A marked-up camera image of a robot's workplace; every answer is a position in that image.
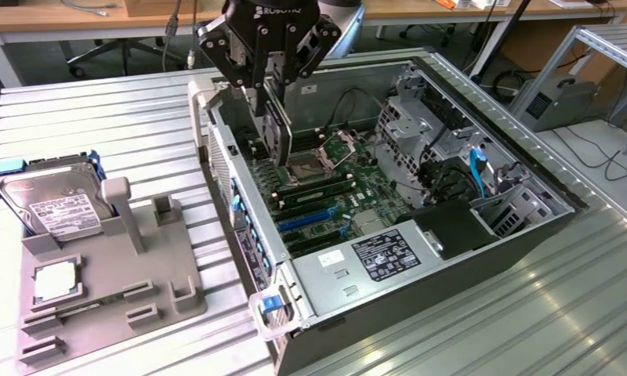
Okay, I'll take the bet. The looped black wire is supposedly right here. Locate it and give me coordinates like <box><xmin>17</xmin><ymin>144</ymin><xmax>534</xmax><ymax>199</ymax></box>
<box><xmin>330</xmin><ymin>87</ymin><xmax>386</xmax><ymax>126</ymax></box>

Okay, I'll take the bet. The RAM stick with white label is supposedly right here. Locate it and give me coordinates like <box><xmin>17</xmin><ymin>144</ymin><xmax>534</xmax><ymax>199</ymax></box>
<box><xmin>279</xmin><ymin>188</ymin><xmax>340</xmax><ymax>208</ymax></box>

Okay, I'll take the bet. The green motherboard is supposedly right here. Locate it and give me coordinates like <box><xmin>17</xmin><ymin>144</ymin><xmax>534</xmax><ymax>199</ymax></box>
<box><xmin>243</xmin><ymin>127</ymin><xmax>418</xmax><ymax>258</ymax></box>

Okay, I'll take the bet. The black slanted pole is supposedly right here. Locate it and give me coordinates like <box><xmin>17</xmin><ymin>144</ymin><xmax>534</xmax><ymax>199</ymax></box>
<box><xmin>469</xmin><ymin>0</ymin><xmax>534</xmax><ymax>79</ymax></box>

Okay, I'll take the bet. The metal socket cover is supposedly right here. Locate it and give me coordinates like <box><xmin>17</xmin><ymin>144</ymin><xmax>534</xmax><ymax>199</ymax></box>
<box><xmin>316</xmin><ymin>131</ymin><xmax>359</xmax><ymax>166</ymax></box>

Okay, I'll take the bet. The silver hard disk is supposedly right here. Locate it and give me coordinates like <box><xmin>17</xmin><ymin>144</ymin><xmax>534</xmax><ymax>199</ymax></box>
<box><xmin>0</xmin><ymin>164</ymin><xmax>107</xmax><ymax>243</ymax></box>

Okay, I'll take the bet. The black plastic shroud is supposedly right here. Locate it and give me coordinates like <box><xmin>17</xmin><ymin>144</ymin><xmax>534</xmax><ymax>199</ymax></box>
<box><xmin>411</xmin><ymin>198</ymin><xmax>498</xmax><ymax>262</ymax></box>

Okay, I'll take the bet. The silver perforated drive cage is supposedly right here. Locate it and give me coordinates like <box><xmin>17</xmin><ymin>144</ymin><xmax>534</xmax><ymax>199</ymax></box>
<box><xmin>374</xmin><ymin>64</ymin><xmax>481</xmax><ymax>199</ymax></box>

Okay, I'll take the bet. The brown cardboard box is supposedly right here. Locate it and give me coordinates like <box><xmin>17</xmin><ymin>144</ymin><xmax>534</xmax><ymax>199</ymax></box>
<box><xmin>124</xmin><ymin>0</ymin><xmax>203</xmax><ymax>18</ymax></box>

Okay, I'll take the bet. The green expansion card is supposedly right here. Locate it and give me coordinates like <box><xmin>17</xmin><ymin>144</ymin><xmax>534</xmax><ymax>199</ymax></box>
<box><xmin>243</xmin><ymin>80</ymin><xmax>295</xmax><ymax>168</ymax></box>

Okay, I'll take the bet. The blue disk caddy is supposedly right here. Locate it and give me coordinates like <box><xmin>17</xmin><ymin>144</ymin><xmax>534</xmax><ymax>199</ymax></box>
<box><xmin>0</xmin><ymin>150</ymin><xmax>104</xmax><ymax>236</ymax></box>

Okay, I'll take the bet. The black floor cable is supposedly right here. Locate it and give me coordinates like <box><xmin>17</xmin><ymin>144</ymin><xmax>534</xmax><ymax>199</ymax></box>
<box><xmin>551</xmin><ymin>127</ymin><xmax>627</xmax><ymax>183</ymax></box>

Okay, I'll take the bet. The silver disk bay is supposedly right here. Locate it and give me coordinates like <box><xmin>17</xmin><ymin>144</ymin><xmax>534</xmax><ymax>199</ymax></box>
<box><xmin>470</xmin><ymin>182</ymin><xmax>577</xmax><ymax>240</ymax></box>

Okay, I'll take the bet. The coiled black cable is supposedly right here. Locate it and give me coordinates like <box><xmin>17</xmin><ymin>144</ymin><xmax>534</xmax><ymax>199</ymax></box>
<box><xmin>494</xmin><ymin>69</ymin><xmax>529</xmax><ymax>98</ymax></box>

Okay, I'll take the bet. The black wire bundle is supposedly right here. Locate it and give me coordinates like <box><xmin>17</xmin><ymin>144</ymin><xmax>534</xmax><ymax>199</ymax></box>
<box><xmin>418</xmin><ymin>158</ymin><xmax>475</xmax><ymax>204</ymax></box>

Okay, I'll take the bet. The open black PC case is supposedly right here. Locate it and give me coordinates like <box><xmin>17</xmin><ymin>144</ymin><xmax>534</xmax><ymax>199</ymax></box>
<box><xmin>187</xmin><ymin>56</ymin><xmax>591</xmax><ymax>376</ymax></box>

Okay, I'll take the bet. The blue flat wire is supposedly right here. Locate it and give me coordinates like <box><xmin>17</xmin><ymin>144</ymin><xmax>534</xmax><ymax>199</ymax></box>
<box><xmin>469</xmin><ymin>145</ymin><xmax>491</xmax><ymax>201</ymax></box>

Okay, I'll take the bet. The grey cable with metal plug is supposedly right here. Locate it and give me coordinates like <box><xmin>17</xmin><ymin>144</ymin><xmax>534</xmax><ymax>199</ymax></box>
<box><xmin>185</xmin><ymin>0</ymin><xmax>200</xmax><ymax>71</ymax></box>
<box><xmin>160</xmin><ymin>0</ymin><xmax>183</xmax><ymax>72</ymax></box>

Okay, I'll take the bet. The grey parts rack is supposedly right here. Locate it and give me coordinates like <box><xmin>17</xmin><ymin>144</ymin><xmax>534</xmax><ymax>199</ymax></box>
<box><xmin>13</xmin><ymin>176</ymin><xmax>210</xmax><ymax>373</ymax></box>

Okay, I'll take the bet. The bare green RAM stick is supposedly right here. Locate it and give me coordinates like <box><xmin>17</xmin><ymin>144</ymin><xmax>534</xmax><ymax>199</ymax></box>
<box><xmin>55</xmin><ymin>293</ymin><xmax>128</xmax><ymax>316</ymax></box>

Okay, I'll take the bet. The black chair base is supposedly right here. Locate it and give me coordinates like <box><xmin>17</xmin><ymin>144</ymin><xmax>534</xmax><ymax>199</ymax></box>
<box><xmin>396</xmin><ymin>22</ymin><xmax>459</xmax><ymax>41</ymax></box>

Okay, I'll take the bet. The silver CPU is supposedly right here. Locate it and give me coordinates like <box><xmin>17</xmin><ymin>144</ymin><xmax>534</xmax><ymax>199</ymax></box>
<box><xmin>32</xmin><ymin>263</ymin><xmax>80</xmax><ymax>303</ymax></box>

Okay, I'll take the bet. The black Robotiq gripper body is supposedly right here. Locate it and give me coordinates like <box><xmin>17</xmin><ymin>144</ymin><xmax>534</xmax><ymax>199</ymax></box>
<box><xmin>227</xmin><ymin>0</ymin><xmax>320</xmax><ymax>79</ymax></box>

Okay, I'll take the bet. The CPU socket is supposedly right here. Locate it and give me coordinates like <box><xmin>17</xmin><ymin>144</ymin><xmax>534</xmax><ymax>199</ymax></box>
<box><xmin>286</xmin><ymin>155</ymin><xmax>326</xmax><ymax>186</ymax></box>

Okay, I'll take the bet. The silver chipset heatsink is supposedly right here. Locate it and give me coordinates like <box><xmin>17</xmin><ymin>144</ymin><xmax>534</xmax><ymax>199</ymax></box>
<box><xmin>350</xmin><ymin>210</ymin><xmax>388</xmax><ymax>231</ymax></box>

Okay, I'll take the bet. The wooden desk with white legs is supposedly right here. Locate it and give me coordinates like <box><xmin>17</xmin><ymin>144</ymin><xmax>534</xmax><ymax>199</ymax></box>
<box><xmin>0</xmin><ymin>0</ymin><xmax>242</xmax><ymax>88</ymax></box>

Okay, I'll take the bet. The black expansion slot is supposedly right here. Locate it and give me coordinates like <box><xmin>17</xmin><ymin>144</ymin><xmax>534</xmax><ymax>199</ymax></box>
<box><xmin>283</xmin><ymin>228</ymin><xmax>346</xmax><ymax>247</ymax></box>
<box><xmin>287</xmin><ymin>234</ymin><xmax>350</xmax><ymax>255</ymax></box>

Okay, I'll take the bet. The light grey cable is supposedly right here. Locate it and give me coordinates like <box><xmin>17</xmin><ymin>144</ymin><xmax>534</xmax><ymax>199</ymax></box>
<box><xmin>60</xmin><ymin>0</ymin><xmax>119</xmax><ymax>18</ymax></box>

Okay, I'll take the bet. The aluminium profile frame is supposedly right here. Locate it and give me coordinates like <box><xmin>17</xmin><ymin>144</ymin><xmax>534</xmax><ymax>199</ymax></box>
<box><xmin>507</xmin><ymin>21</ymin><xmax>627</xmax><ymax>130</ymax></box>

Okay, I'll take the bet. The long wooden desk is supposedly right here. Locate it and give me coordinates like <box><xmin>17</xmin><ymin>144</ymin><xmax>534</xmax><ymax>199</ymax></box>
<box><xmin>359</xmin><ymin>0</ymin><xmax>627</xmax><ymax>99</ymax></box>

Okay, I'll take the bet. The office chair with star base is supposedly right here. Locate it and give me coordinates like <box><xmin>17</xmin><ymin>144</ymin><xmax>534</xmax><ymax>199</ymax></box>
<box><xmin>64</xmin><ymin>37</ymin><xmax>188</xmax><ymax>78</ymax></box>

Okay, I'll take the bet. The blue case latch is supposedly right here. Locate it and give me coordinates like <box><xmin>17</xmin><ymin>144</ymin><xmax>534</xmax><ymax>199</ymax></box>
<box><xmin>258</xmin><ymin>295</ymin><xmax>284</xmax><ymax>314</ymax></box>

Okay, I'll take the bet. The grey tower unit with handle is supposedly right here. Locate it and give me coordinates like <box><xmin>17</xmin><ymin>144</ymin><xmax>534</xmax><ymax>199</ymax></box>
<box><xmin>510</xmin><ymin>76</ymin><xmax>603</xmax><ymax>133</ymax></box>

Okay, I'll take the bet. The grey power supply unit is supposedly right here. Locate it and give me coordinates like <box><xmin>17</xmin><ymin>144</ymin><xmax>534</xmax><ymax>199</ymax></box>
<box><xmin>291</xmin><ymin>219</ymin><xmax>446</xmax><ymax>319</ymax></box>

